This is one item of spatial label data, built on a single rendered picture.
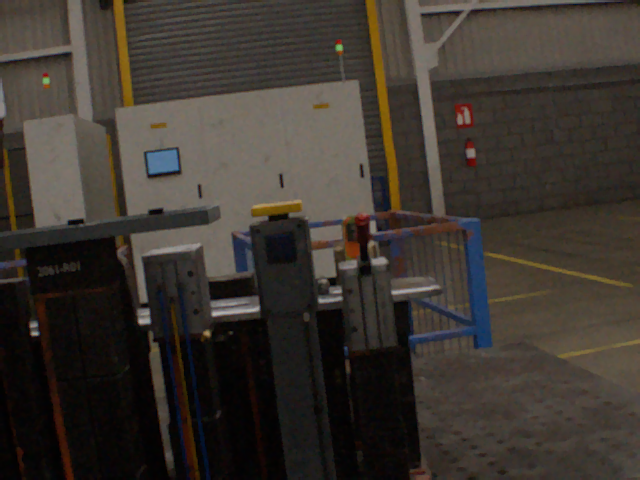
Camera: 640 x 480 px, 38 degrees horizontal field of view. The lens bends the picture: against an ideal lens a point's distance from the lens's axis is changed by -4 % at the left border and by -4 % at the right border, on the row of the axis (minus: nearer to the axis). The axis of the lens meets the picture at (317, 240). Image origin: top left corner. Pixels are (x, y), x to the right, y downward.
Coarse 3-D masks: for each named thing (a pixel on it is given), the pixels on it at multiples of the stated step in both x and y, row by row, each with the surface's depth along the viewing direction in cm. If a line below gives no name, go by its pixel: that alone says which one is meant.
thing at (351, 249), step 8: (352, 216) 163; (344, 224) 163; (352, 224) 163; (344, 232) 163; (352, 232) 162; (344, 240) 163; (352, 240) 162; (344, 248) 163; (352, 248) 163; (352, 256) 162
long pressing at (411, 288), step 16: (336, 288) 155; (400, 288) 146; (416, 288) 141; (432, 288) 141; (224, 304) 152; (240, 304) 152; (256, 304) 148; (320, 304) 141; (336, 304) 141; (144, 320) 142; (224, 320) 141; (240, 320) 141; (32, 336) 141
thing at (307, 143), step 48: (336, 48) 963; (240, 96) 926; (288, 96) 933; (336, 96) 941; (144, 144) 914; (192, 144) 921; (240, 144) 929; (288, 144) 936; (336, 144) 943; (144, 192) 917; (192, 192) 924; (240, 192) 931; (288, 192) 939; (336, 192) 946; (144, 240) 919; (192, 240) 927; (144, 288) 922
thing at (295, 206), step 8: (296, 200) 118; (256, 208) 113; (264, 208) 113; (272, 208) 113; (280, 208) 113; (288, 208) 113; (296, 208) 113; (256, 216) 113; (272, 216) 115; (280, 216) 115; (288, 216) 115
